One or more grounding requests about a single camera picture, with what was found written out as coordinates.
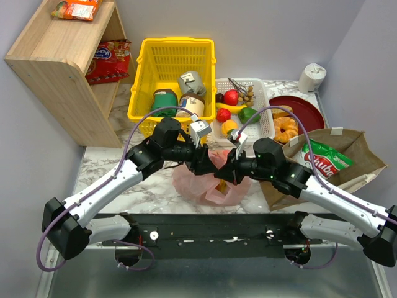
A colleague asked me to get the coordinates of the orange snack packet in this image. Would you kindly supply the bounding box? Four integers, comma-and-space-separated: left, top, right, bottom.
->
51, 0, 102, 21

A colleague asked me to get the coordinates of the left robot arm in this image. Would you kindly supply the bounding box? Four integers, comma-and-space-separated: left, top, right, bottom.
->
42, 116, 217, 260

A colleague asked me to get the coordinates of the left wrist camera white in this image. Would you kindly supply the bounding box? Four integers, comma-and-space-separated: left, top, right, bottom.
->
189, 114, 212, 148

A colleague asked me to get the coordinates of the yellow plastic basket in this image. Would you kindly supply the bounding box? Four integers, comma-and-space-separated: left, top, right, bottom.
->
127, 37, 216, 124

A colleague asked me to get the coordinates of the red snack bag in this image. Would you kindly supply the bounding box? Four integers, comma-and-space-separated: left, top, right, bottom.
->
86, 39, 131, 85

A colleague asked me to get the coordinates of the red apple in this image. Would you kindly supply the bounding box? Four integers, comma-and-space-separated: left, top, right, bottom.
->
223, 89, 239, 106

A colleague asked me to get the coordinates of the pink peach plastic bag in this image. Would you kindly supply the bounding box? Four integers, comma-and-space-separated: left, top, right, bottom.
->
172, 165, 251, 206

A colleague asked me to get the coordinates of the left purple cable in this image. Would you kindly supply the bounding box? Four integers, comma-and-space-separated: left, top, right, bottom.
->
36, 106, 195, 273

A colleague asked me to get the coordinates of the brown paper grocery bag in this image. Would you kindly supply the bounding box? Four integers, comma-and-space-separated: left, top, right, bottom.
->
260, 127, 387, 211

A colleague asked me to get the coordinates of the bread slice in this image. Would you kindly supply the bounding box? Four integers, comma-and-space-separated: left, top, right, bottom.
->
271, 105, 293, 119

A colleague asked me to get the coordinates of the toilet paper roll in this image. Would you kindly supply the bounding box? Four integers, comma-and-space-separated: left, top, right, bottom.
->
297, 63, 327, 94

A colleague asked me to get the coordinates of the brown longan bunch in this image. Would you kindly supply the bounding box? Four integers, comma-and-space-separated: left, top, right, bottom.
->
228, 78, 256, 107

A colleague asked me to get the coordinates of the red round plate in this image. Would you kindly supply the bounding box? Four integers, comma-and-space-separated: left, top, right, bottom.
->
270, 96, 325, 135

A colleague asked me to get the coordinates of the single yellow banana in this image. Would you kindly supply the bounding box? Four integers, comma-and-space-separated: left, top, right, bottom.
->
216, 102, 247, 114

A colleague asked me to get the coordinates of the dark purple plum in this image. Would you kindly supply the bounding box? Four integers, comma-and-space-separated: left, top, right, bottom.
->
215, 93, 224, 103

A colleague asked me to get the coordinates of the wooden shelf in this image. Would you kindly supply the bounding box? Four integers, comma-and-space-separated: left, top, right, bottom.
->
5, 1, 126, 148

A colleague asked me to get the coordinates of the croissant pastry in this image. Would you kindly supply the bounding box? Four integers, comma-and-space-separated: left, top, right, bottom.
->
274, 117, 299, 143

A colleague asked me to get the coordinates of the green bell pepper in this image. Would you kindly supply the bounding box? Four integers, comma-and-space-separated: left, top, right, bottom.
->
238, 107, 261, 124

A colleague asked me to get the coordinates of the red strawberry fruit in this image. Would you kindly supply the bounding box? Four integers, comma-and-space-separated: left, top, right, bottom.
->
216, 108, 231, 123

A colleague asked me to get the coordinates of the grey wrapped package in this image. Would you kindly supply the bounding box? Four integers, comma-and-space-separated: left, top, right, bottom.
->
177, 71, 207, 97

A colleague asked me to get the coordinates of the white plastic fruit basket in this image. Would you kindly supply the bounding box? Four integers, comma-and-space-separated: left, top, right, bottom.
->
210, 78, 275, 147

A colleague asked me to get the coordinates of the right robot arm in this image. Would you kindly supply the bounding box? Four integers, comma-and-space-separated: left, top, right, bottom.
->
215, 138, 396, 267

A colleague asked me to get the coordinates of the banana bunch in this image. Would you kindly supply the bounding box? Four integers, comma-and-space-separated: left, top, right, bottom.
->
217, 180, 228, 194

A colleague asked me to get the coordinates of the green wrapped package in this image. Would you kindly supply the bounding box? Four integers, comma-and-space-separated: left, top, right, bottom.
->
151, 89, 178, 117

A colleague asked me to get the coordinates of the green white chips bag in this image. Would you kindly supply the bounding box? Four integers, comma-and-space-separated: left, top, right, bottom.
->
294, 140, 354, 179

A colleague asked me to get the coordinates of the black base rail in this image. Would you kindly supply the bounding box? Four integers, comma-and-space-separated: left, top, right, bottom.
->
92, 212, 342, 260

